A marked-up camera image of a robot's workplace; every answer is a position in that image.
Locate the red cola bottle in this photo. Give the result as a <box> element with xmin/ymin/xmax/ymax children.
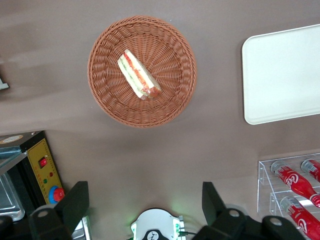
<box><xmin>300</xmin><ymin>157</ymin><xmax>320</xmax><ymax>183</ymax></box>
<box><xmin>270</xmin><ymin>159</ymin><xmax>320</xmax><ymax>208</ymax></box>
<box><xmin>279</xmin><ymin>196</ymin><xmax>320</xmax><ymax>240</ymax></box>

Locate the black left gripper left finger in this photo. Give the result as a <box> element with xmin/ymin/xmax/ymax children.
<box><xmin>28</xmin><ymin>181</ymin><xmax>90</xmax><ymax>240</ymax></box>

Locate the steel warmer pan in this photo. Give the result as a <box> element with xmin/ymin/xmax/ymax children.
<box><xmin>0</xmin><ymin>172</ymin><xmax>26</xmax><ymax>222</ymax></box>

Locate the cream plastic serving tray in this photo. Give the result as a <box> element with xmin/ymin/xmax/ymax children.
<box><xmin>241</xmin><ymin>23</ymin><xmax>320</xmax><ymax>126</ymax></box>

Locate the silver metal block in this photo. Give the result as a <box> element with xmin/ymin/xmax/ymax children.
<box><xmin>71</xmin><ymin>215</ymin><xmax>91</xmax><ymax>240</ymax></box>

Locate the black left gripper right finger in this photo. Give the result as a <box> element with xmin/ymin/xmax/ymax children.
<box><xmin>201</xmin><ymin>181</ymin><xmax>248</xmax><ymax>228</ymax></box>

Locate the round brown wicker basket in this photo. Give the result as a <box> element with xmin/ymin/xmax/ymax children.
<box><xmin>86</xmin><ymin>14</ymin><xmax>198</xmax><ymax>129</ymax></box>

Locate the black food warmer yellow panel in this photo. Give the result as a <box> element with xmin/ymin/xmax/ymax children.
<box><xmin>0</xmin><ymin>129</ymin><xmax>66</xmax><ymax>223</ymax></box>

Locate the clear acrylic bottle rack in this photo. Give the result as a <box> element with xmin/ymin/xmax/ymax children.
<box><xmin>256</xmin><ymin>152</ymin><xmax>320</xmax><ymax>240</ymax></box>

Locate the triangular sandwich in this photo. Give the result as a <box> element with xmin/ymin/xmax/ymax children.
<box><xmin>117</xmin><ymin>48</ymin><xmax>163</xmax><ymax>101</ymax></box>

